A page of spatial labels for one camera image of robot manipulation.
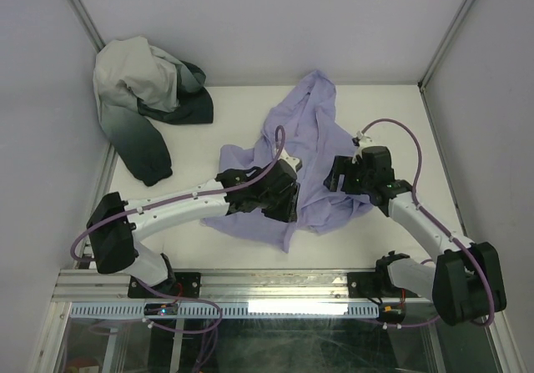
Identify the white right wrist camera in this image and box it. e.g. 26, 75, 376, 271
352, 131, 375, 164

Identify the aluminium right corner post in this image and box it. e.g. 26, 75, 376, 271
418, 0, 476, 93

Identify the aluminium mounting rail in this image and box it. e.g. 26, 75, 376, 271
52, 269, 423, 303

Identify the aluminium corner post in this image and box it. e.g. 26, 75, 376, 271
418, 0, 476, 93
67, 0, 105, 53

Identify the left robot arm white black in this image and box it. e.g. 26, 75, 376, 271
87, 147, 373, 297

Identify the grey slotted cable duct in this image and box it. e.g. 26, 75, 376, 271
70, 300, 380, 320

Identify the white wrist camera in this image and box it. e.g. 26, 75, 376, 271
279, 149, 302, 173
352, 131, 375, 164

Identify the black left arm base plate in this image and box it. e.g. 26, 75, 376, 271
128, 271, 202, 299

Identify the lavender purple jacket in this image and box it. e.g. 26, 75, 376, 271
203, 70, 372, 252

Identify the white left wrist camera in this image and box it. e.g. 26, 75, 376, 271
279, 149, 302, 173

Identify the aluminium left corner post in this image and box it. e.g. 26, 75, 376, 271
67, 0, 105, 53

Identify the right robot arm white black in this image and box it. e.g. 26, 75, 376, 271
324, 147, 506, 326

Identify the grey and dark green jacket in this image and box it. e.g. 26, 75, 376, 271
93, 36, 214, 187

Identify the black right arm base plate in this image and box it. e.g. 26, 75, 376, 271
346, 270, 419, 299

